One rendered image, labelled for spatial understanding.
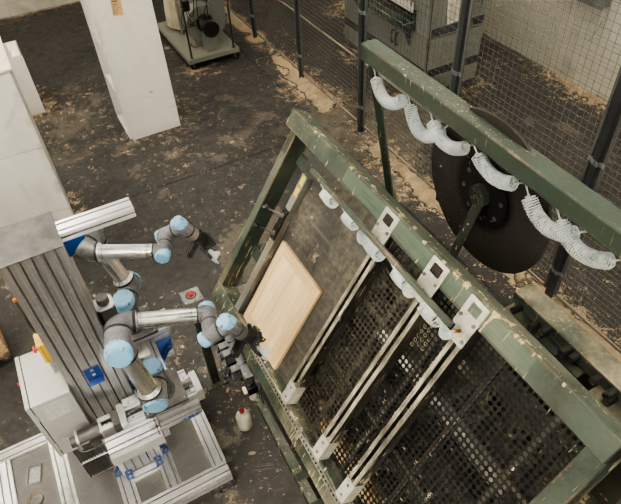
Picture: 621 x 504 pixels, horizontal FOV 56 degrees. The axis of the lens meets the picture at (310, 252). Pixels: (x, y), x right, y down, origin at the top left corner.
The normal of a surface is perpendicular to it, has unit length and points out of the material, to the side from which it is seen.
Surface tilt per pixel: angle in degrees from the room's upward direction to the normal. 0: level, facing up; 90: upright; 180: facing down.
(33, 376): 0
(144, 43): 90
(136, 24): 90
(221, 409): 0
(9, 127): 90
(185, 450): 0
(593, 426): 58
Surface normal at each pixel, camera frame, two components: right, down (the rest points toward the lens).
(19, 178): 0.47, 0.61
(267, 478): -0.04, -0.71
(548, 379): -0.77, -0.08
